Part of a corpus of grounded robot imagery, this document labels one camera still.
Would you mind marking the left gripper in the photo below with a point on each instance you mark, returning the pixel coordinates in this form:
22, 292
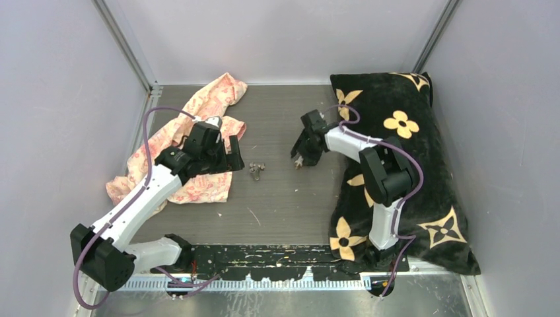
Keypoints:
230, 162

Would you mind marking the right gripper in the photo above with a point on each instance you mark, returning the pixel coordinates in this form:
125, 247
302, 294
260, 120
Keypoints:
311, 159

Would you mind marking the white plastic water faucet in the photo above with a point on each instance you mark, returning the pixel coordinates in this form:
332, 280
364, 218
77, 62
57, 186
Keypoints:
299, 162

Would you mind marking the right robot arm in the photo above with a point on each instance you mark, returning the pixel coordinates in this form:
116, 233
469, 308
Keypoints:
389, 175

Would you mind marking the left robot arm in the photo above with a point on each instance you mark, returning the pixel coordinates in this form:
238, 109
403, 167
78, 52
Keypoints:
104, 252

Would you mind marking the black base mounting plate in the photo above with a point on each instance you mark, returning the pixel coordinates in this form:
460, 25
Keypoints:
274, 262

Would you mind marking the black flower pattern pillow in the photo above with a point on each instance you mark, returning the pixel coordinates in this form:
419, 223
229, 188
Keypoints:
398, 105

